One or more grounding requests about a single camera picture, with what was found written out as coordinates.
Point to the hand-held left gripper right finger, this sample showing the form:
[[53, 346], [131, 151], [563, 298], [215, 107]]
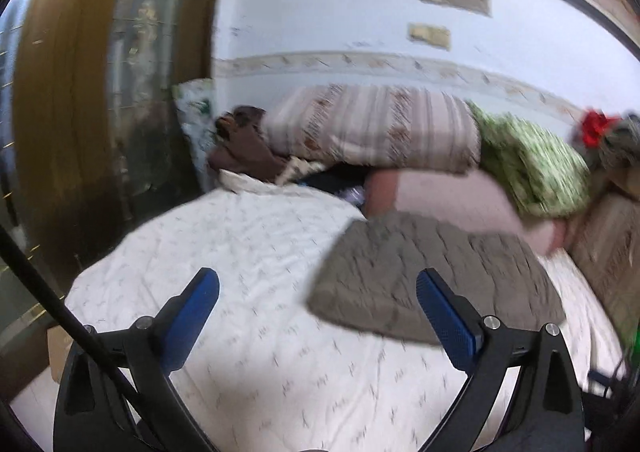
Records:
[[445, 317]]

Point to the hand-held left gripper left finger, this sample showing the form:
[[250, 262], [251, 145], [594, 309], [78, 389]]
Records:
[[195, 317]]

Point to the grey knit sweater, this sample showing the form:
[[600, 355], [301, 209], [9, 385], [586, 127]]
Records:
[[430, 272]]

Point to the white quilted bed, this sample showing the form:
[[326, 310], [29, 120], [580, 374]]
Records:
[[260, 252]]

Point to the pink pillow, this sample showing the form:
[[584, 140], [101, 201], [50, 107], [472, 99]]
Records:
[[450, 197]]

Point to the cardboard box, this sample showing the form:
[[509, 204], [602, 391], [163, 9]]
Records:
[[60, 352]]

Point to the green patterned blanket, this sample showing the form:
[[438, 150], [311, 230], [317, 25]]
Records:
[[535, 167]]

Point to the cream knitted cloth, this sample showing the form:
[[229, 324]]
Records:
[[295, 170]]

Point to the brown cloth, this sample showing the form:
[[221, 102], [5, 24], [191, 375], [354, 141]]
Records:
[[250, 147]]

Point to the brown padded headboard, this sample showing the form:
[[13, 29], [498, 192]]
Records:
[[610, 242]]

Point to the striped folded blanket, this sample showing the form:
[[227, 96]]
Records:
[[375, 127]]

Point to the floral pillow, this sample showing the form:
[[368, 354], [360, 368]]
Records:
[[192, 112]]

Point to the red decoration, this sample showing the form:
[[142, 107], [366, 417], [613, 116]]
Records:
[[597, 125]]

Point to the small wall picture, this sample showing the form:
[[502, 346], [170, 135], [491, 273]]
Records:
[[429, 36]]

